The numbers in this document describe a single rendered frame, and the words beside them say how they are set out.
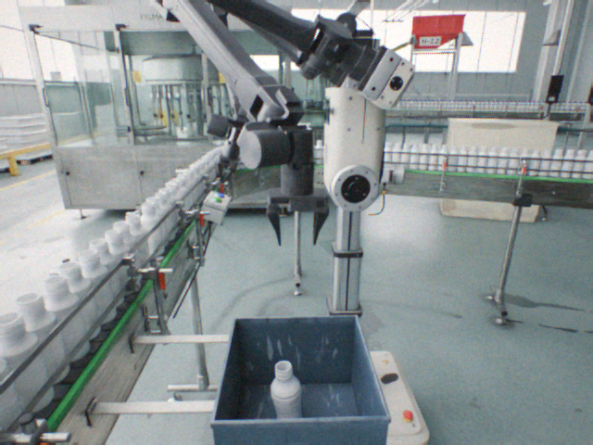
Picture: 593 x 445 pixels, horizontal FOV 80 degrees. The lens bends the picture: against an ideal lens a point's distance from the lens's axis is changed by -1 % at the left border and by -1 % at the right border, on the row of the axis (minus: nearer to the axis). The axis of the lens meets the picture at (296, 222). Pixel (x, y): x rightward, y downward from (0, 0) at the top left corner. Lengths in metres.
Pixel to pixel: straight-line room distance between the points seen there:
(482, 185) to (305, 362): 1.90
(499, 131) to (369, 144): 3.81
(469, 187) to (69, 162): 4.27
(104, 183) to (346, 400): 4.28
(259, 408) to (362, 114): 0.86
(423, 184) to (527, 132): 2.57
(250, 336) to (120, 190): 4.03
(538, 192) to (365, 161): 1.69
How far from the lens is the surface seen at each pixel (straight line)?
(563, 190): 2.75
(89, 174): 4.97
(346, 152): 1.16
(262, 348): 0.99
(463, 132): 4.84
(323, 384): 1.07
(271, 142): 0.55
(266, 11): 0.94
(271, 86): 0.65
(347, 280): 1.38
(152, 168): 4.65
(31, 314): 0.74
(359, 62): 0.99
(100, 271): 0.87
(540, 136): 5.02
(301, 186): 0.61
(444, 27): 7.63
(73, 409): 0.79
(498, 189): 2.64
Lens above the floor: 1.48
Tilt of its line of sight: 20 degrees down
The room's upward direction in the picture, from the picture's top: straight up
